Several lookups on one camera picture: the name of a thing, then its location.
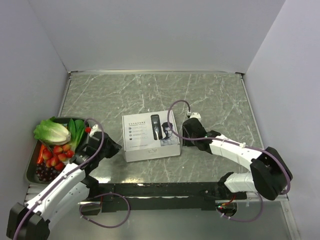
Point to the metal tray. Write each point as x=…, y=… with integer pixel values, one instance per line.
x=30, y=172

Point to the orange red pepper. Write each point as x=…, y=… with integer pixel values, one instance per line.
x=40, y=158

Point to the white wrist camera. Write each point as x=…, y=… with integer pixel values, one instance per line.
x=195, y=115
x=92, y=130

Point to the red strawberries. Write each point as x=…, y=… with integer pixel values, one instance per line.
x=57, y=157

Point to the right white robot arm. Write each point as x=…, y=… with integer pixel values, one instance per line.
x=267, y=173

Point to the dark purple grapes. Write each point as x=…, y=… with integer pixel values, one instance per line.
x=46, y=174

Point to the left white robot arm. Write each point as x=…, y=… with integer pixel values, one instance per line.
x=35, y=219

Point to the black silver hair clipper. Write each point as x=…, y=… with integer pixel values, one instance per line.
x=156, y=127

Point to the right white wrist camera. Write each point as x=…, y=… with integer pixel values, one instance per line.
x=195, y=115

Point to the green lettuce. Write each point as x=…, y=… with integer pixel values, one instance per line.
x=51, y=133

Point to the green leafy vegetable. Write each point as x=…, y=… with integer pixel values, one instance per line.
x=76, y=129

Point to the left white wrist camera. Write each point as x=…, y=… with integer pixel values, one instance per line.
x=92, y=130

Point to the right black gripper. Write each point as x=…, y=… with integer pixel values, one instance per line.
x=186, y=142

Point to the white box with black tray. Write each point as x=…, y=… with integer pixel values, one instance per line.
x=138, y=139

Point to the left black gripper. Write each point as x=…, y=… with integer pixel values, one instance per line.
x=115, y=147

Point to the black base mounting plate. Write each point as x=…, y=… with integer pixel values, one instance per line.
x=113, y=197

